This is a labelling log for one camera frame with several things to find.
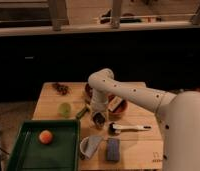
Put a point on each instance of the grey cloth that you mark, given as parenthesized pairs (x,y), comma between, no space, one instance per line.
(97,139)

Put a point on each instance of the metal cup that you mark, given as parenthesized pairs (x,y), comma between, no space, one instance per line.
(99,120)

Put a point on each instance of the green plastic cup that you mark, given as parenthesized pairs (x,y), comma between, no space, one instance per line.
(64,110)

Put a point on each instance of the green plastic tray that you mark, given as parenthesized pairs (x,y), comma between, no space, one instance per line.
(62,154)

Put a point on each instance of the dark grape bunch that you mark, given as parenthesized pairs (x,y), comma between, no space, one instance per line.
(61,89)

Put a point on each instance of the wooden block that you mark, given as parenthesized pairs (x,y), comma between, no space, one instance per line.
(114,103)

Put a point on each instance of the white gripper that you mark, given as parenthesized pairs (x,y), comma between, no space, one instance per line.
(99,107)

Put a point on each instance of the white mug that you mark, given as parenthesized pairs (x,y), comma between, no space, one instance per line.
(84,148)

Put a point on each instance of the blue sponge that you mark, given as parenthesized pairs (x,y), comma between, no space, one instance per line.
(112,152)

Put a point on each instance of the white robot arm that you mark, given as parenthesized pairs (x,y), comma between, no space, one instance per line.
(180,114)

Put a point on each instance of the orange ball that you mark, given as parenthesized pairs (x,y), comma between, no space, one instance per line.
(45,137)

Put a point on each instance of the dark brown bowl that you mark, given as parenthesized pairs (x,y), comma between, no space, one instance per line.
(88,90)

